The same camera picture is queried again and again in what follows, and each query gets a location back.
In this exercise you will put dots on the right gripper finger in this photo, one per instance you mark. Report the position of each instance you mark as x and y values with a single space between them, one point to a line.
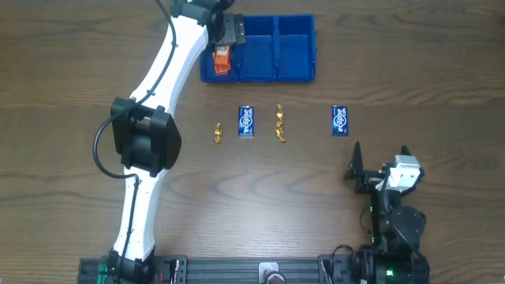
355 165
405 151

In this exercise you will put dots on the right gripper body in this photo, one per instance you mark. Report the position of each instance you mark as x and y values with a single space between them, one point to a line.
367 181

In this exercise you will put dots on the gold candy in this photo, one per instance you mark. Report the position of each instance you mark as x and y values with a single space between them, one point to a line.
217 133
280 132
279 112

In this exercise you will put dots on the orange candy box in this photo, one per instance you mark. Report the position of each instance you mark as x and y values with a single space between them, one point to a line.
222 55
222 71

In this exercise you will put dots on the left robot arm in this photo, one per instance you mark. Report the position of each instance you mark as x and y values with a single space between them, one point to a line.
181 59

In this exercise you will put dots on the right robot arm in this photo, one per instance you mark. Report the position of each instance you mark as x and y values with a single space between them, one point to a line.
406 225

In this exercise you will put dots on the blue candy pack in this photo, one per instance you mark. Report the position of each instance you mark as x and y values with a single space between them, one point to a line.
339 120
245 121

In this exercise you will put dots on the blue tray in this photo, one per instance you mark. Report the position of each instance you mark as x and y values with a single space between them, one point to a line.
296 59

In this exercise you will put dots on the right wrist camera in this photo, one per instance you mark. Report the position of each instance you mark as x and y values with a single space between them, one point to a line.
402 171

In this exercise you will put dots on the mounting rail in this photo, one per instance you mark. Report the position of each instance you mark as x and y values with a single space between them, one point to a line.
229 268

